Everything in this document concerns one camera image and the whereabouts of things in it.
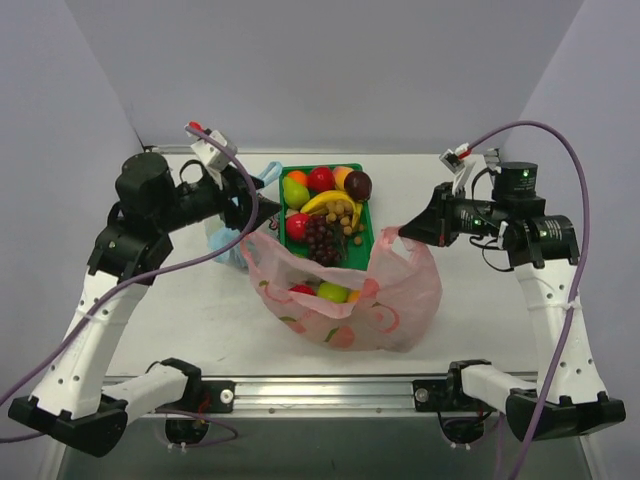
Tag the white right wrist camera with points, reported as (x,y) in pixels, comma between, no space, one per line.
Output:
(456,161)

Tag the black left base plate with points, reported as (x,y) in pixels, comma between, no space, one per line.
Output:
(211,396)

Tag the green fake pear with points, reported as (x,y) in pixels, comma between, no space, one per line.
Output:
(295,194)

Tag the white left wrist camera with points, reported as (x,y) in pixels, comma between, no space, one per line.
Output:
(211,148)

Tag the dark purple fake plum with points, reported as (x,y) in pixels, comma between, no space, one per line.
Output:
(358,185)

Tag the yellow fake banana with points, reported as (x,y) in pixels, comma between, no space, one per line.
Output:
(317,204)

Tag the yellow orange fake fruit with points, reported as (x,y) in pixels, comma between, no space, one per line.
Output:
(353,296)

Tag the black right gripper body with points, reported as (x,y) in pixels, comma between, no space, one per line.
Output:
(442,217)

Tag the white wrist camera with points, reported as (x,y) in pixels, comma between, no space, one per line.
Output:
(211,148)
(456,161)

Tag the small red fake apple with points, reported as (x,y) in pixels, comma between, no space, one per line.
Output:
(295,227)

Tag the purple fake grapes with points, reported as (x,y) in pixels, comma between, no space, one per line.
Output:
(321,240)

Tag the brown fake longan bunch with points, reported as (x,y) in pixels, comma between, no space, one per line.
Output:
(345,219)

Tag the green fake apple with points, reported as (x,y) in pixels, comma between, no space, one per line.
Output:
(333,292)

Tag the red fake fruit back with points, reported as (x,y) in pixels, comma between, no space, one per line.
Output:
(320,179)

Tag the orange fake tangerine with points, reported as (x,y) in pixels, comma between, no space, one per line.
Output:
(298,176)

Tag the green plastic basket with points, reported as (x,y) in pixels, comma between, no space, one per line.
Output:
(353,256)

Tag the pink plastic bag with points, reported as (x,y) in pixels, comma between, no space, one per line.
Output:
(387,306)

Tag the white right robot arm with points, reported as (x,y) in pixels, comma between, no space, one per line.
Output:
(544,256)

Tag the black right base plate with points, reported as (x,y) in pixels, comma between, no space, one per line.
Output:
(433,395)

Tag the peach fake fruit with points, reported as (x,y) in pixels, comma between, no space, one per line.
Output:
(339,174)

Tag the aluminium front rail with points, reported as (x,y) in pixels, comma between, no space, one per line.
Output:
(325,392)

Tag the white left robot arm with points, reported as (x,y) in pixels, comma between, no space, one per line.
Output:
(127,256)

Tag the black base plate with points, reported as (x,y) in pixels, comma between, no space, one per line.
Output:
(211,396)
(433,395)

